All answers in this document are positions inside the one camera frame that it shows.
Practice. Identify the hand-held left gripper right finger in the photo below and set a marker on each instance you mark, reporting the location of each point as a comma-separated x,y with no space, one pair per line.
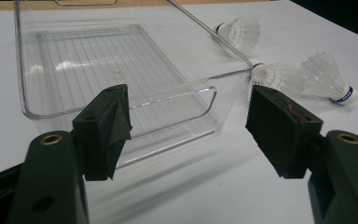
279,133

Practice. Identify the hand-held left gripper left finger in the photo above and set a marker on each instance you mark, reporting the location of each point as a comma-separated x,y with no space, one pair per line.
101,137

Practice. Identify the white shuttlecock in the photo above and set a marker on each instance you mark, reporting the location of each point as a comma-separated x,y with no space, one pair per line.
326,77
272,76
240,32

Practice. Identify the clear plastic container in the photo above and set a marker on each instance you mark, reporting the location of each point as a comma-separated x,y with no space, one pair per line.
105,59

